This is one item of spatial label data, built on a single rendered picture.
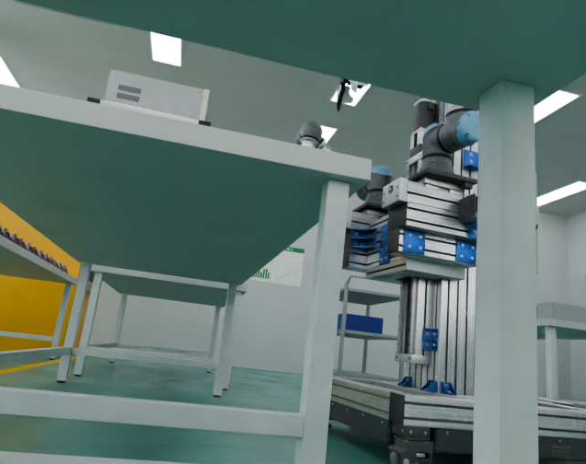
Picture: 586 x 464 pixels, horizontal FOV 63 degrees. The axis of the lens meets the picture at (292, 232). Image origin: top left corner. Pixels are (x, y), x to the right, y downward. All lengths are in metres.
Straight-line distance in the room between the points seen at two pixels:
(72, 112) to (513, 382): 0.87
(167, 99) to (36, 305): 3.84
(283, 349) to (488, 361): 6.83
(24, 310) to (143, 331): 2.14
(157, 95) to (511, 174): 1.61
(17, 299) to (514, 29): 5.34
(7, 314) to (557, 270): 8.57
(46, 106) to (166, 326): 6.31
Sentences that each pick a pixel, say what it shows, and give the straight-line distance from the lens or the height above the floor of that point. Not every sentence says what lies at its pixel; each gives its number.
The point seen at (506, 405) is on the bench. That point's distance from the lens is 0.61.
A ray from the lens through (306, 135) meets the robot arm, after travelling 2.39.
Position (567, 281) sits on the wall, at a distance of 9.99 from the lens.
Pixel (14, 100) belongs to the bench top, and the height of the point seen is 0.72.
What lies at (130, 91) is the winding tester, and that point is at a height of 1.24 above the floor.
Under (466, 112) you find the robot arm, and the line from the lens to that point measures 1.93.
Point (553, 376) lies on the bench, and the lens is 3.94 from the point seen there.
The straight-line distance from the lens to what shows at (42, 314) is 5.54.
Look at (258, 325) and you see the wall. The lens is 7.32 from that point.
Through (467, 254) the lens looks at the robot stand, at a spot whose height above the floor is 0.76.
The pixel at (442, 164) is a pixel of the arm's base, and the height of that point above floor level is 1.08.
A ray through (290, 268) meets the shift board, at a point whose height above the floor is 1.56.
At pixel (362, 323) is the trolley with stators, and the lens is 4.65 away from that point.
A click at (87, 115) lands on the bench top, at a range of 1.03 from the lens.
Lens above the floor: 0.32
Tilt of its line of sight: 14 degrees up
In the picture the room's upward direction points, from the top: 7 degrees clockwise
